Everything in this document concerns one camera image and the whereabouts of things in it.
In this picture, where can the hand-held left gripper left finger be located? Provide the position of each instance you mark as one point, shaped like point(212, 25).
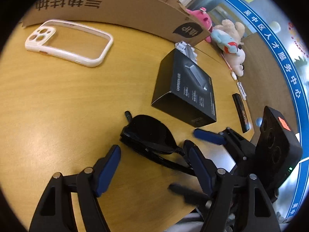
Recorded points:
point(108, 169)

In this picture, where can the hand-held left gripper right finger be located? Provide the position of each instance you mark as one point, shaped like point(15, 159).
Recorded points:
point(200, 171)

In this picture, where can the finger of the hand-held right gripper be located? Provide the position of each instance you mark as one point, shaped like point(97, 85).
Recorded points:
point(207, 136)
point(185, 192)

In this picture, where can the black product box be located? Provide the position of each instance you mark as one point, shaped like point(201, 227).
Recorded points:
point(183, 96)

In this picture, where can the black sunglasses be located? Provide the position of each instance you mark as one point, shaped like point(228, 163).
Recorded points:
point(149, 130)

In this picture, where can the white folding phone stand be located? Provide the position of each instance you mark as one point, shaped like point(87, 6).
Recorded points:
point(189, 50)

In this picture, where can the white clear phone case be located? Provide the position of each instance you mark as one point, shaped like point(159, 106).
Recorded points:
point(36, 37)

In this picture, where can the brown cardboard box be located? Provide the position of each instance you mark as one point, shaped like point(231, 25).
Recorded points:
point(120, 4)

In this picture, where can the wooden desktop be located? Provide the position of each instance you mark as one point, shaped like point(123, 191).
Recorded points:
point(60, 101)

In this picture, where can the black phone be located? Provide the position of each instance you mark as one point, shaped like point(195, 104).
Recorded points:
point(241, 113)

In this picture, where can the small white charm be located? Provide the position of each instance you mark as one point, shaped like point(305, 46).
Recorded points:
point(233, 75)

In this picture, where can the beige plush toy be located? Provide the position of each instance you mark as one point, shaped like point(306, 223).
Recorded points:
point(231, 26)

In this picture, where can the pink plush toy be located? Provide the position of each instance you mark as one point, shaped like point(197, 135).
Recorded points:
point(202, 19)

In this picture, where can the blue glass wall banner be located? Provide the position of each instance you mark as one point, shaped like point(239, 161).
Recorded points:
point(287, 77)

